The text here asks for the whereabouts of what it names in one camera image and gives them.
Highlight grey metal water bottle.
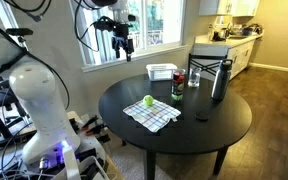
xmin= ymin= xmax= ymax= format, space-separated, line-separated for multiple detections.
xmin=211 ymin=58 xmax=234 ymax=102

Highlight kettle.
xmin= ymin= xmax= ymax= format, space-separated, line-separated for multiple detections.
xmin=218 ymin=27 xmax=231 ymax=42

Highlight white upper wall cabinets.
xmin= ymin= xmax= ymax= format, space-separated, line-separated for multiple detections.
xmin=198 ymin=0 xmax=261 ymax=18

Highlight white framed window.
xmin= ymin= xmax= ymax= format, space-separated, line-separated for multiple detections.
xmin=68 ymin=0 xmax=188 ymax=74

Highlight black camera on stand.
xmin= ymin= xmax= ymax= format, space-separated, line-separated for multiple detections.
xmin=5 ymin=27 xmax=34 ymax=51

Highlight white kitchen counter cabinet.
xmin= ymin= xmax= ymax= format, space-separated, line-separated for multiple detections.
xmin=192 ymin=31 xmax=265 ymax=81

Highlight black folding chair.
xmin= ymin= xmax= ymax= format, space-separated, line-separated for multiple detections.
xmin=187 ymin=53 xmax=230 ymax=82

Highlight tangled cable bundle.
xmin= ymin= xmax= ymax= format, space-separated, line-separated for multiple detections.
xmin=0 ymin=123 xmax=62 ymax=180

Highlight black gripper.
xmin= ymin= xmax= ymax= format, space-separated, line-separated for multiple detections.
xmin=111 ymin=21 xmax=136 ymax=63

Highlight white plastic bracket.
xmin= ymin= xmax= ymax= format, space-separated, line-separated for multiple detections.
xmin=61 ymin=146 xmax=111 ymax=180

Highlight black round table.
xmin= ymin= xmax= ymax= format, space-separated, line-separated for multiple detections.
xmin=98 ymin=72 xmax=253 ymax=180

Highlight plaid checkered cloth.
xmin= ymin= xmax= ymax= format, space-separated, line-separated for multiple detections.
xmin=122 ymin=98 xmax=182 ymax=134

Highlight wooden robot mounting board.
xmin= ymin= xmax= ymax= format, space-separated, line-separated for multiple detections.
xmin=0 ymin=110 xmax=126 ymax=180

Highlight black round can lid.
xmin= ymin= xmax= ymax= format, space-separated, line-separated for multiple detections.
xmin=194 ymin=110 xmax=210 ymax=122

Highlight green apple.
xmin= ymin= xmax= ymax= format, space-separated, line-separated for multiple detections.
xmin=142 ymin=94 xmax=155 ymax=108

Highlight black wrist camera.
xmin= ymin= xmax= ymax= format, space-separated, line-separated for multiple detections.
xmin=95 ymin=15 xmax=118 ymax=33

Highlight dark countertop appliance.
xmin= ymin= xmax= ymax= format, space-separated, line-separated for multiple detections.
xmin=241 ymin=23 xmax=264 ymax=36

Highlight clear glass mug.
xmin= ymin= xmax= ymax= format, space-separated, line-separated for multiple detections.
xmin=187 ymin=66 xmax=202 ymax=89

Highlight clear tennis ball can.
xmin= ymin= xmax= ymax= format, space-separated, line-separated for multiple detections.
xmin=170 ymin=68 xmax=187 ymax=102

